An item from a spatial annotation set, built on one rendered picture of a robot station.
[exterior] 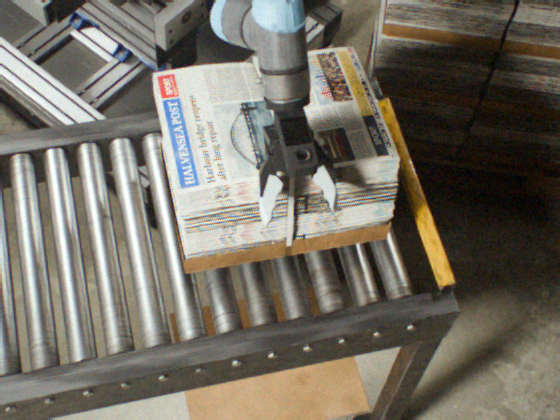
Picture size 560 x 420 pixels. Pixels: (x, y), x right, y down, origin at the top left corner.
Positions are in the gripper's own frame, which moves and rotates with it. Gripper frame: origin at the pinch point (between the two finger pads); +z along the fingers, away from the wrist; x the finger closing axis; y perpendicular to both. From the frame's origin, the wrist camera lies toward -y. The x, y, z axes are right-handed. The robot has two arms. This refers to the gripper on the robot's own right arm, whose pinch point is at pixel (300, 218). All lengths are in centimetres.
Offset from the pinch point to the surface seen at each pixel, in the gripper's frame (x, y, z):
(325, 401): -13, 62, 85
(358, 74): -17.0, 23.2, -14.5
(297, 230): -1.5, 12.5, 8.5
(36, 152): 43, 45, -1
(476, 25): -60, 74, -5
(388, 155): -16.7, 5.9, -5.7
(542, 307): -79, 75, 78
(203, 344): 18.0, 7.3, 24.7
